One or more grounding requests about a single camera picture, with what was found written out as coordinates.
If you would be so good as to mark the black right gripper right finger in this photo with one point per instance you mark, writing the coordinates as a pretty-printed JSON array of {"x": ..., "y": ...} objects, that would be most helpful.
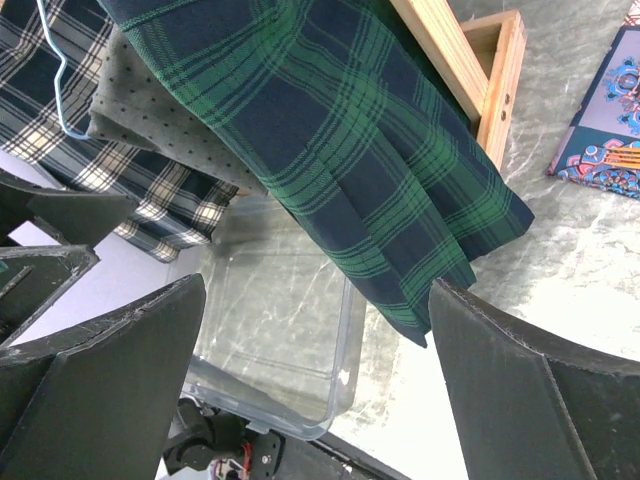
[{"x": 529, "y": 404}]

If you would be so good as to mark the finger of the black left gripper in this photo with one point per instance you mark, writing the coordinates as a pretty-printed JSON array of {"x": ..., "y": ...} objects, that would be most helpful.
[
  {"x": 70, "y": 217},
  {"x": 33, "y": 278}
]

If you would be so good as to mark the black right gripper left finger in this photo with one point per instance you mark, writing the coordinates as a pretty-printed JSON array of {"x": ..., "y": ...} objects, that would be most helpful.
[{"x": 95, "y": 401}]

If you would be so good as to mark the light blue wire hanger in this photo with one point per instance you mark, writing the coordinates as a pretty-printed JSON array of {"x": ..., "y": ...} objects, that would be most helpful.
[{"x": 63, "y": 62}]

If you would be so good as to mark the grey dotted skirt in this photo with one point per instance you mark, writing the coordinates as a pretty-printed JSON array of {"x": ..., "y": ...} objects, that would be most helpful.
[{"x": 130, "y": 105}]

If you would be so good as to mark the green navy plaid skirt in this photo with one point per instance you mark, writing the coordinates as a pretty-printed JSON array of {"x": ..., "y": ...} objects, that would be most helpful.
[{"x": 336, "y": 110}]

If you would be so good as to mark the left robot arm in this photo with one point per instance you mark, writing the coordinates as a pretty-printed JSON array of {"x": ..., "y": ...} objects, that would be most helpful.
[{"x": 216, "y": 444}]

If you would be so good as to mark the navy cream plaid skirt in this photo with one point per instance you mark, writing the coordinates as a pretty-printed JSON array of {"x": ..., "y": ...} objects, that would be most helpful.
[{"x": 178, "y": 207}]

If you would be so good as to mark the clear plastic bin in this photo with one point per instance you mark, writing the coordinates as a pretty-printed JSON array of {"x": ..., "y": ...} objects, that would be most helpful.
[{"x": 281, "y": 336}]

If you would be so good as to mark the patterned blue placemat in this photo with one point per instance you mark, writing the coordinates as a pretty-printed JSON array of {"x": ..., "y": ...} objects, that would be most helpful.
[{"x": 601, "y": 146}]

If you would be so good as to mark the wooden clothes rack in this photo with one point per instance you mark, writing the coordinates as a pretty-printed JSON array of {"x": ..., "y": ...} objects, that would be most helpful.
[{"x": 479, "y": 60}]

